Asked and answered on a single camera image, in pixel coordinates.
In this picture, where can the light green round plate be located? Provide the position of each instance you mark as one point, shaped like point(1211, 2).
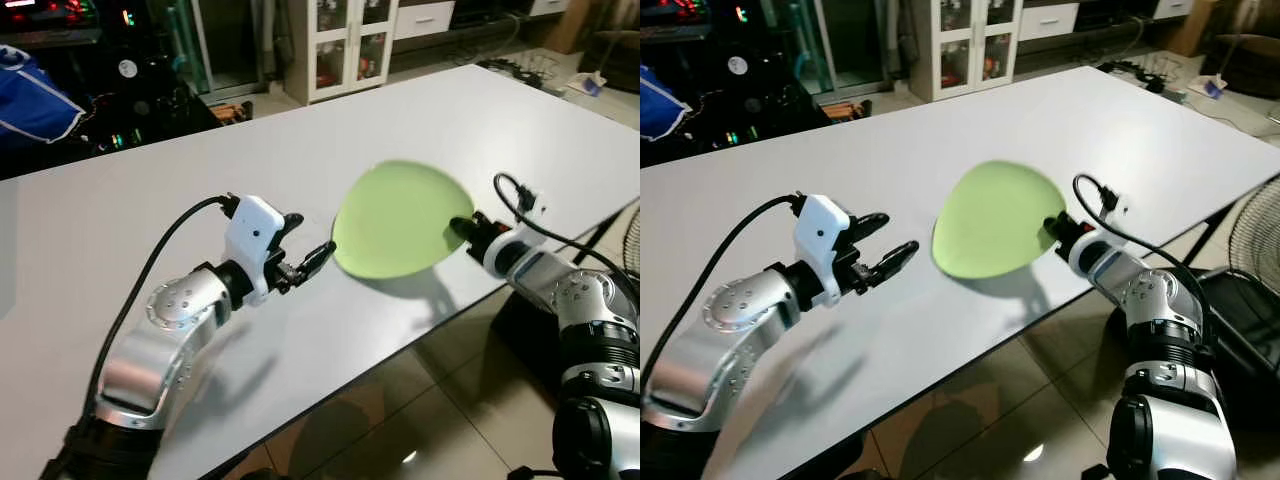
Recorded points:
point(395, 220)
point(990, 220)

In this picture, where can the dark round basket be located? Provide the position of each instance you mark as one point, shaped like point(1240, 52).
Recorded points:
point(1248, 65)
point(615, 60)

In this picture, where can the white glass door cabinet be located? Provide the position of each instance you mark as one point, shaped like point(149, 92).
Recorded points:
point(962, 50)
point(340, 50)

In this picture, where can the round white dial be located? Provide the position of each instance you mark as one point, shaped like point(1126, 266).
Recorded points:
point(128, 68)
point(737, 65)

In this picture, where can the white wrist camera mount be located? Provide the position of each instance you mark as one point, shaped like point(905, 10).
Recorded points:
point(503, 250)
point(1092, 255)
point(820, 235)
point(250, 235)

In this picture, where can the brown cardboard box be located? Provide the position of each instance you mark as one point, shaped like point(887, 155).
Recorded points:
point(1190, 25)
point(568, 25)

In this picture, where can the orange striped low box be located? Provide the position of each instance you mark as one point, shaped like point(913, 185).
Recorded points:
point(230, 111)
point(846, 108)

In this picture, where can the blue and white jacket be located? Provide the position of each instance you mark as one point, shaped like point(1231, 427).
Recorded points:
point(662, 105)
point(35, 100)

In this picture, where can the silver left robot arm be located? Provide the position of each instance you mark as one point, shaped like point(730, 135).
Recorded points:
point(725, 340)
point(165, 340)

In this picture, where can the white drawer unit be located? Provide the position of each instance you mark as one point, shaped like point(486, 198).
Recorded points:
point(1048, 18)
point(424, 18)

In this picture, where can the black bin under table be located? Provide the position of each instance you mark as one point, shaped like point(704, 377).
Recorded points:
point(1245, 330)

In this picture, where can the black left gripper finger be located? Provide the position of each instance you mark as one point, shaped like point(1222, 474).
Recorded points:
point(893, 262)
point(315, 260)
point(870, 225)
point(287, 224)

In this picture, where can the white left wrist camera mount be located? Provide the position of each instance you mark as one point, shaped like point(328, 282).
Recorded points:
point(250, 235)
point(820, 235)

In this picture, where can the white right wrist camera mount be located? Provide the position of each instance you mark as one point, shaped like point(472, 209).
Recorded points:
point(503, 250)
point(1092, 255)

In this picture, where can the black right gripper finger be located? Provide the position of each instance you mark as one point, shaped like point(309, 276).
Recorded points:
point(1054, 230)
point(464, 232)

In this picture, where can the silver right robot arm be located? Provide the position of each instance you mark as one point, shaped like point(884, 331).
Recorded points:
point(590, 340)
point(1170, 350)

